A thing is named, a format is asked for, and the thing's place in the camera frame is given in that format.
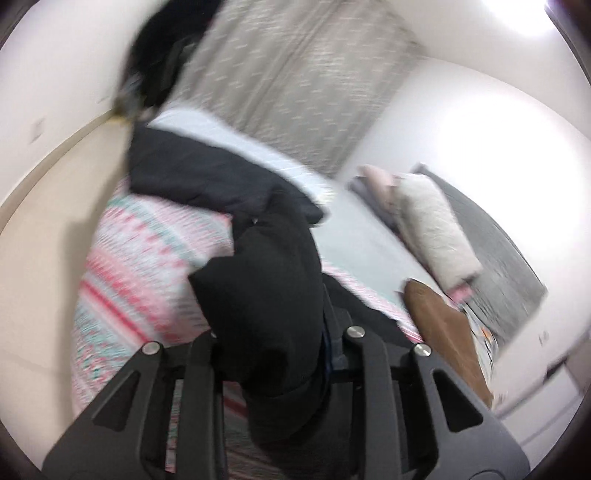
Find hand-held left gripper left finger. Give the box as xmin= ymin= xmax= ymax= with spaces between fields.
xmin=41 ymin=329 xmax=230 ymax=480

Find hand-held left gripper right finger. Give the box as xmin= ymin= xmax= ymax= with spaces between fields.
xmin=321 ymin=277 xmax=531 ymax=480

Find black jacket with snap buttons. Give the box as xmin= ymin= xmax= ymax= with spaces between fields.
xmin=187 ymin=185 xmax=416 ymax=480

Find dark hanging clothes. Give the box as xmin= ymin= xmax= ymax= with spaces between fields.
xmin=112 ymin=0 xmax=228 ymax=124

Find brown cloth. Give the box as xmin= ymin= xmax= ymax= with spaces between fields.
xmin=403 ymin=278 xmax=494 ymax=410

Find white printed cloth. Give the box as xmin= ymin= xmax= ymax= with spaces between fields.
xmin=462 ymin=300 xmax=498 ymax=372

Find small pink cloth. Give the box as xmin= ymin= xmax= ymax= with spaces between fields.
xmin=448 ymin=282 xmax=474 ymax=304

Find pink and teal patterned blanket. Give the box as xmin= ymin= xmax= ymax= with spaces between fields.
xmin=71 ymin=178 xmax=422 ymax=480

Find bed with light grey sheet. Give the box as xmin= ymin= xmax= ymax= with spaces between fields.
xmin=148 ymin=104 xmax=446 ymax=317

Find cream quilted pillow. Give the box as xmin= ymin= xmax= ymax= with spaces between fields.
xmin=398 ymin=173 xmax=484 ymax=291

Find grey quilted headboard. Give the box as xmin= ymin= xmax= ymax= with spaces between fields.
xmin=412 ymin=163 xmax=549 ymax=343

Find pink pillow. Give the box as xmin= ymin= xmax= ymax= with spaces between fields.
xmin=358 ymin=165 xmax=403 ymax=204

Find black quilted jacket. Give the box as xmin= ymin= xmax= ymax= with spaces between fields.
xmin=126 ymin=124 xmax=325 ymax=228

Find beige patterned curtain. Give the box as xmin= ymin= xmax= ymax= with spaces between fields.
xmin=184 ymin=0 xmax=424 ymax=179

